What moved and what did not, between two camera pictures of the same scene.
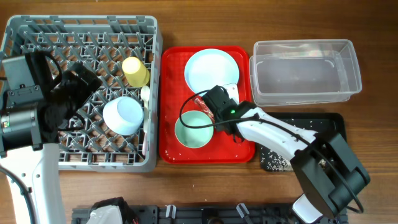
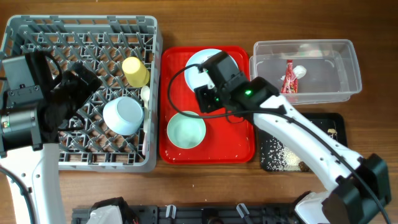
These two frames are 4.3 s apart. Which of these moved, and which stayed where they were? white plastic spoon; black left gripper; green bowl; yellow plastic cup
Moved: green bowl
Stayed: white plastic spoon; black left gripper; yellow plastic cup
